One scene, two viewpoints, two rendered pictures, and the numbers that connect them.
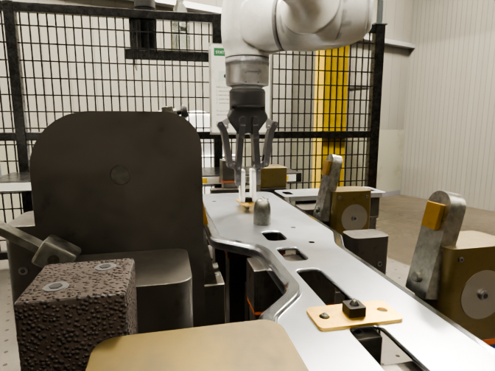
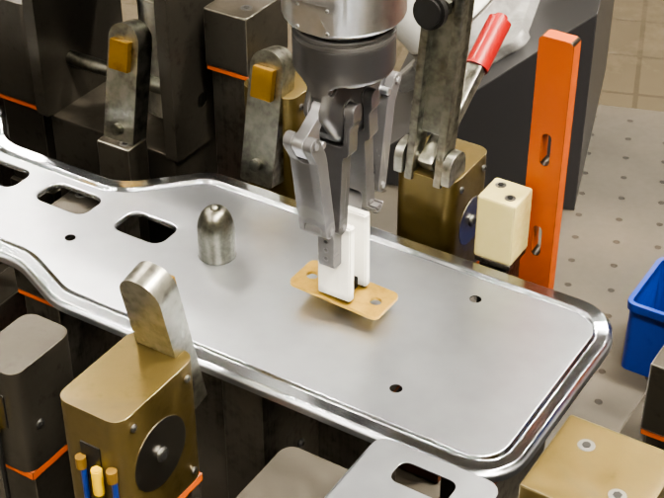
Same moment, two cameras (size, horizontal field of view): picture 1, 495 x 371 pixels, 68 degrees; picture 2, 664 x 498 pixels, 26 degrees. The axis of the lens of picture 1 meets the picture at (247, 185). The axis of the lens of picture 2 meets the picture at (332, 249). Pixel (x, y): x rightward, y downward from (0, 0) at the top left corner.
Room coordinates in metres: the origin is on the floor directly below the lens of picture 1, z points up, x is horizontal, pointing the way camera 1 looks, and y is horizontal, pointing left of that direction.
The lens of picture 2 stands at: (1.42, -0.67, 1.71)
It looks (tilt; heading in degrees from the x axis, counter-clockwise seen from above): 35 degrees down; 135
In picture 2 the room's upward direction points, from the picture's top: straight up
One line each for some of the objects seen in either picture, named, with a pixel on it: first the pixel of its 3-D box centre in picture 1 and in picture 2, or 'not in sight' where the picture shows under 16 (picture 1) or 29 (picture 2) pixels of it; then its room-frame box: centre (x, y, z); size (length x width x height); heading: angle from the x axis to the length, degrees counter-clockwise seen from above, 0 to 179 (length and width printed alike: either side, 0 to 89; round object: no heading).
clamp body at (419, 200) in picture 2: not in sight; (442, 309); (0.74, 0.18, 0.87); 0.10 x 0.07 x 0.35; 103
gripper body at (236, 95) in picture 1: (247, 111); (344, 75); (0.78, 0.00, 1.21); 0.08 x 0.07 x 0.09; 102
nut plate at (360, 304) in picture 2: (247, 199); (344, 285); (0.78, 0.00, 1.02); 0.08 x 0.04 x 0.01; 12
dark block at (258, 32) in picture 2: not in sight; (252, 187); (0.50, 0.16, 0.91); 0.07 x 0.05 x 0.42; 103
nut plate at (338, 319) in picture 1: (353, 310); not in sight; (0.32, -0.10, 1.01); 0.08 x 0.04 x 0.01; 102
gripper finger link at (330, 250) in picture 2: (261, 172); (323, 242); (0.79, -0.03, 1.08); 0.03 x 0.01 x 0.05; 102
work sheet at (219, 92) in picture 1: (240, 90); not in sight; (1.34, 0.02, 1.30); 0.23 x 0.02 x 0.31; 103
